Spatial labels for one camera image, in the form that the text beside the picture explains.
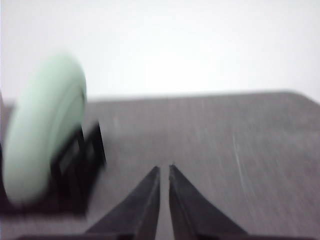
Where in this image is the black plate rack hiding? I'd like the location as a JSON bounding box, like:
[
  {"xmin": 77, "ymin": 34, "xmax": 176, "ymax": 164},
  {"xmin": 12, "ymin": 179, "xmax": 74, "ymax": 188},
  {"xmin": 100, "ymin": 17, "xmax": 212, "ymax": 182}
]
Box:
[{"xmin": 0, "ymin": 121, "xmax": 107, "ymax": 216}]

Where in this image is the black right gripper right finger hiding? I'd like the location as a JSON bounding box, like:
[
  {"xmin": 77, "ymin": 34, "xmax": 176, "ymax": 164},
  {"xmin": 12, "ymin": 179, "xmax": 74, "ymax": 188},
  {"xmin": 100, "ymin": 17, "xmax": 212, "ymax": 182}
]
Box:
[{"xmin": 168, "ymin": 164, "xmax": 248, "ymax": 240}]

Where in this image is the mint green plate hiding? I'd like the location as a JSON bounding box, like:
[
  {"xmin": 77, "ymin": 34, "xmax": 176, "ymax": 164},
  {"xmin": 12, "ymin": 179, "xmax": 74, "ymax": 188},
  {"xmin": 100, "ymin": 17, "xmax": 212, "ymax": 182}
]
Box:
[{"xmin": 3, "ymin": 53, "xmax": 87, "ymax": 204}]

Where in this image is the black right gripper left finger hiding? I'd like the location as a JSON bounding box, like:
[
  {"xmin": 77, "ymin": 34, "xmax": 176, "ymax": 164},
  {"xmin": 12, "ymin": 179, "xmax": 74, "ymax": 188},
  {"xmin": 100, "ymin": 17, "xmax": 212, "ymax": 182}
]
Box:
[{"xmin": 85, "ymin": 166, "xmax": 161, "ymax": 240}]

